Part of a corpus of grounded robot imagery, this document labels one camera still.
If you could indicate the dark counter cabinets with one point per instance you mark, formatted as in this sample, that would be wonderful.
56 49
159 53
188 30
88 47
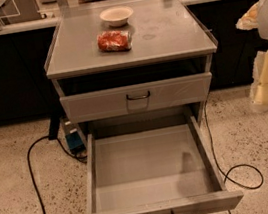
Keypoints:
26 93

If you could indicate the grey drawer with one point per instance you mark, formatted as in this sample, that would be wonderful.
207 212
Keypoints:
139 98
167 170

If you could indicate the grey closed top drawer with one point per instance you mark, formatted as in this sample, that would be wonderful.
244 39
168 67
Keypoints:
139 98

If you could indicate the grey drawer cabinet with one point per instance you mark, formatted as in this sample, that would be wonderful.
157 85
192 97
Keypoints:
167 42

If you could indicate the blue box on floor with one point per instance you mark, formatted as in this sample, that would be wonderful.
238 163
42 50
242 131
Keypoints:
72 137

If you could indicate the white bowl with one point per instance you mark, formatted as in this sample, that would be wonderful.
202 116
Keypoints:
116 16

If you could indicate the red crushed soda can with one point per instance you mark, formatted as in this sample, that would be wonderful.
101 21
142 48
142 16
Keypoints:
114 41

